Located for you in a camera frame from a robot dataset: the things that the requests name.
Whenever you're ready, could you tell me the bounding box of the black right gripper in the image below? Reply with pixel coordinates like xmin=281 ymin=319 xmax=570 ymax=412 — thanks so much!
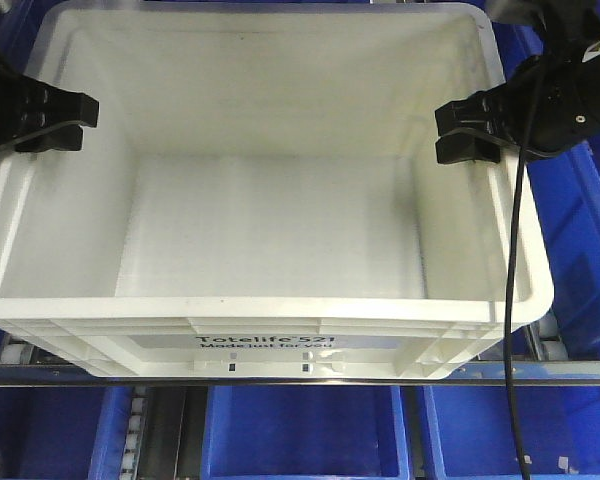
xmin=434 ymin=40 xmax=600 ymax=164

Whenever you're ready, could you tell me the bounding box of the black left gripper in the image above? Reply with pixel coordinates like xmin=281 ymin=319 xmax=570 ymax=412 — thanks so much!
xmin=0 ymin=53 xmax=99 ymax=153

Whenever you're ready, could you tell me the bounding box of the white plastic tote bin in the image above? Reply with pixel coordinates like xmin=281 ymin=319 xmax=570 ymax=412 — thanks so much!
xmin=0 ymin=0 xmax=555 ymax=380

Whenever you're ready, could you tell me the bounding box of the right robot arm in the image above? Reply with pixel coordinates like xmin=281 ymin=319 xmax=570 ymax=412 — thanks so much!
xmin=435 ymin=1 xmax=600 ymax=165

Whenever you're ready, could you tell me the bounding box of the roller track shelf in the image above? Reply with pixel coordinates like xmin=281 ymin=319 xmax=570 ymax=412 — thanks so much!
xmin=529 ymin=312 xmax=569 ymax=361
xmin=0 ymin=335 xmax=36 ymax=366

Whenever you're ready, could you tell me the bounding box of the blue bin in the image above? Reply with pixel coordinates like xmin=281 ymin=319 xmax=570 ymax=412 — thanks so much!
xmin=0 ymin=387 xmax=132 ymax=479
xmin=418 ymin=386 xmax=600 ymax=479
xmin=200 ymin=385 xmax=413 ymax=479

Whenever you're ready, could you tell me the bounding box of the blue bin lower centre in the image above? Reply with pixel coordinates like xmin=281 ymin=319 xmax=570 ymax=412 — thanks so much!
xmin=200 ymin=385 xmax=413 ymax=479

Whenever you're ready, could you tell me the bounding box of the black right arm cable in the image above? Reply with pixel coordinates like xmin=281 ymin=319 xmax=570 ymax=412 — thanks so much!
xmin=503 ymin=59 xmax=549 ymax=480

